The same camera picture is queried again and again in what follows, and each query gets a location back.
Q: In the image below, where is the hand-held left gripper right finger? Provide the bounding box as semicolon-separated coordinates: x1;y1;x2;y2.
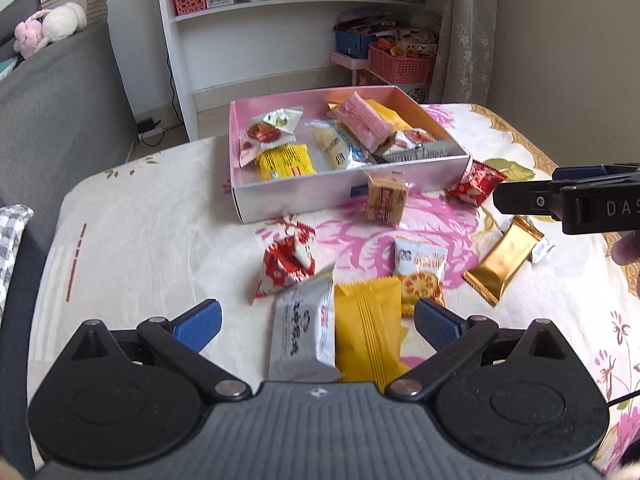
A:
385;298;583;402

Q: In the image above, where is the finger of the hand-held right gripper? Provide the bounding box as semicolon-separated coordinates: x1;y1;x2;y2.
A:
551;164;640;183
492;178;565;218

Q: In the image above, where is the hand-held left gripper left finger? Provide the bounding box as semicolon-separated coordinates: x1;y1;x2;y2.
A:
50;298;251;402

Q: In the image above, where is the silver blue chocolate packet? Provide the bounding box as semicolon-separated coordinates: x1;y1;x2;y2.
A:
529;234;555;265

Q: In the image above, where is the orange lotus-root snack packet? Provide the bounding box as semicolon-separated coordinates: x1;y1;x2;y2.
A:
392;237;449;317

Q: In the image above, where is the red white snack packet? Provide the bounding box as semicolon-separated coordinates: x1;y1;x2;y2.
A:
445;159;508;207
252;220;317;301

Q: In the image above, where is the gold foil bar packet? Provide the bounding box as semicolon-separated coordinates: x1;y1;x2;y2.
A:
462;216;545;307

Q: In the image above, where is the plain yellow snack packet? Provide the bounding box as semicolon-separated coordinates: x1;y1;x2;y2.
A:
334;276;412;391
327;99;413;133

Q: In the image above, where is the white black-print snack packet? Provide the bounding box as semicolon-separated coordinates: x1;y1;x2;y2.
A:
268;262;343;382

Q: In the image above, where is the white nut-picture snack packet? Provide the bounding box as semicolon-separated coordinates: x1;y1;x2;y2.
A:
375;129;458;163
239;106;305;167

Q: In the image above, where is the tan cube snack packet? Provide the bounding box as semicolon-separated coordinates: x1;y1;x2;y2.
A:
365;172;411;226

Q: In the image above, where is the pink cardboard box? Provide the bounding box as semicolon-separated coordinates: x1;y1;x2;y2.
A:
228;85;472;224

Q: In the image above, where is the yellow printed snack packet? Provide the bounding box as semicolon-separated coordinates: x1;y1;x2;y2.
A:
256;144;318;181

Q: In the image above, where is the pink snack packet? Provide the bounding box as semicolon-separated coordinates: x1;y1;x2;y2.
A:
327;92;396;151

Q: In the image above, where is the clear blue-print snack packet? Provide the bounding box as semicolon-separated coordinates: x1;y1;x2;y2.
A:
306;119;377;171

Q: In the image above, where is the person's right hand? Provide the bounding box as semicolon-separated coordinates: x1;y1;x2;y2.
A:
614;234;640;297

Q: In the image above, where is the grey floral curtain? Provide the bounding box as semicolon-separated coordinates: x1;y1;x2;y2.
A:
430;0;501;106

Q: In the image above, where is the large pink basket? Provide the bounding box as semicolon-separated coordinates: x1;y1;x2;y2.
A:
367;42;436;85

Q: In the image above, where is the white printed storage box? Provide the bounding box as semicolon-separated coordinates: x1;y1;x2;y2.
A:
352;67;433;103

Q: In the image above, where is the grey checkered pillow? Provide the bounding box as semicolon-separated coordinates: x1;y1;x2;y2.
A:
0;204;35;311

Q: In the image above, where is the blue basket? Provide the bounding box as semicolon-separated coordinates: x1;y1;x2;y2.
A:
334;27;381;58

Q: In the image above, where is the grey sofa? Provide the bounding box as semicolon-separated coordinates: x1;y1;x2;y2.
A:
0;0;138;480

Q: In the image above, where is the white bookshelf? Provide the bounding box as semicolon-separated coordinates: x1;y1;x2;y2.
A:
154;0;451;143

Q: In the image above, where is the pink white plush toy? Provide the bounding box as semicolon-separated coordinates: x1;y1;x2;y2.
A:
14;2;88;58

